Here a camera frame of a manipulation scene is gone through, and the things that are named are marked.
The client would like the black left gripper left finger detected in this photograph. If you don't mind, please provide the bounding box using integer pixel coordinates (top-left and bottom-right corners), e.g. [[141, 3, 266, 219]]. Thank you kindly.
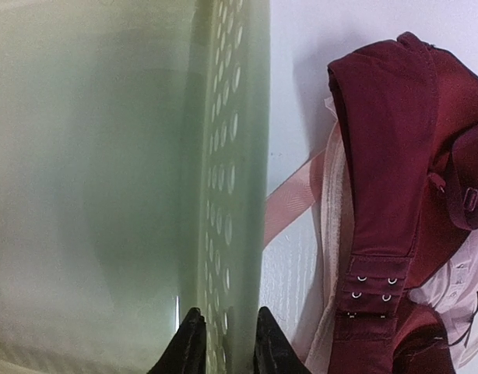
[[147, 307, 206, 374]]

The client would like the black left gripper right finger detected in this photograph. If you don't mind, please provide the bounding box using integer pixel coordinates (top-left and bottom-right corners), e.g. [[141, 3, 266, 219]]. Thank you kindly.
[[253, 306, 311, 374]]

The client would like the floral mesh laundry bag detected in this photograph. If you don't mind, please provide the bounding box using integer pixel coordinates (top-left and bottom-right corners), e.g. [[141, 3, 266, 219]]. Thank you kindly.
[[262, 97, 357, 374]]

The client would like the light pink bra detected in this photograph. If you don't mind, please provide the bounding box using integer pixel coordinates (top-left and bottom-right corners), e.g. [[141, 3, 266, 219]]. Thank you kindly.
[[409, 229, 478, 370]]

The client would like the green plastic basket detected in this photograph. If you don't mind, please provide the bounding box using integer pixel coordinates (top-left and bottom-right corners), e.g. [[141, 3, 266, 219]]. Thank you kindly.
[[0, 1, 270, 373]]

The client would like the dark red bra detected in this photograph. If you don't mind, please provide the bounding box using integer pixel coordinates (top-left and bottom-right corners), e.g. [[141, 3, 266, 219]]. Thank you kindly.
[[328, 32, 478, 373]]

